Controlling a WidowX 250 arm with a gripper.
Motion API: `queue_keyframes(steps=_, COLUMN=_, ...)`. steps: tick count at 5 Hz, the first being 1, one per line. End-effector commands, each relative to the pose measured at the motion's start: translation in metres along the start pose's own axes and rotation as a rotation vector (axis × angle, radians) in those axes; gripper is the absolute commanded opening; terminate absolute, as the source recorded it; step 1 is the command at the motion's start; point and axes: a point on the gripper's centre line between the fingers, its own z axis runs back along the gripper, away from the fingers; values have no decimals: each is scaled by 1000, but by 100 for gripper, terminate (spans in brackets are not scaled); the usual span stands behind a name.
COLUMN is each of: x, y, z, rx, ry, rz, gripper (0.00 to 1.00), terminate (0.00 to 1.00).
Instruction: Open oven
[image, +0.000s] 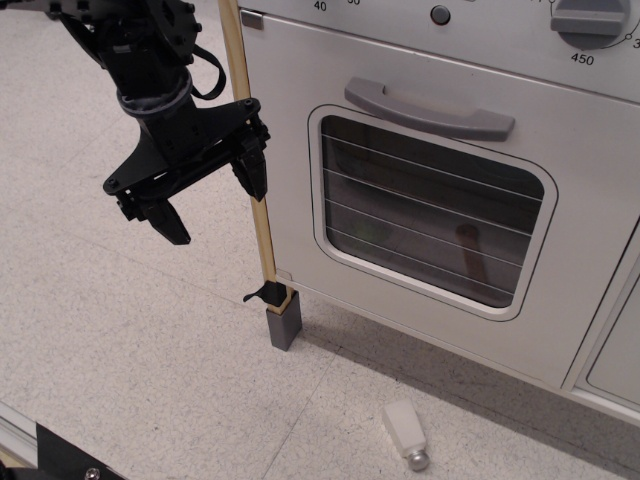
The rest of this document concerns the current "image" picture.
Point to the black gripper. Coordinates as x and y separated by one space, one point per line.
176 150

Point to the white oven door with window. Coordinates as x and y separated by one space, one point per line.
425 210

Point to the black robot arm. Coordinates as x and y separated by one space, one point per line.
147 47

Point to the black tape strip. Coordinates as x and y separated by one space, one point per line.
271 293

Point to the grey plastic foot cap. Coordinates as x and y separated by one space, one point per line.
284 327

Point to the metal magnetic catch plate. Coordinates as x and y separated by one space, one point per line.
251 19

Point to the white toy kitchen cabinet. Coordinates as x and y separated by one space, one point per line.
450 200

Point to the wooden slotted spatula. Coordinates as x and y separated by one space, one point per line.
467 238

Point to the small grey round button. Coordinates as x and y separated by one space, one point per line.
440 15

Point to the white salt shaker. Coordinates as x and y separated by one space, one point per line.
403 425

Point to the grey round temperature knob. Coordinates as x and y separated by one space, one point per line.
590 24

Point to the white cabinet door right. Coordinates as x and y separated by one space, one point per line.
615 369

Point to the light wooden corner post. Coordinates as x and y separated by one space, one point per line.
231 26

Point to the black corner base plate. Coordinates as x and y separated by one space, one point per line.
59 459

